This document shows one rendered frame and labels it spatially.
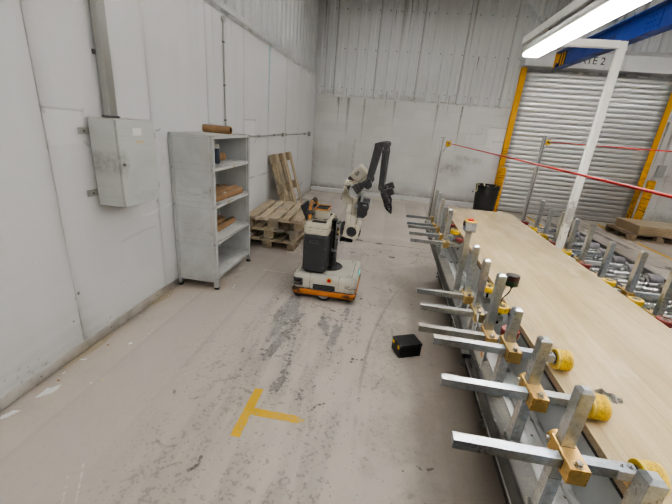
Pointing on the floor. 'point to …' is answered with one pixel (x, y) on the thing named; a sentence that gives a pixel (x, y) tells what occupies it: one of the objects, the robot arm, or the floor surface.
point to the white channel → (599, 102)
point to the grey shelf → (200, 250)
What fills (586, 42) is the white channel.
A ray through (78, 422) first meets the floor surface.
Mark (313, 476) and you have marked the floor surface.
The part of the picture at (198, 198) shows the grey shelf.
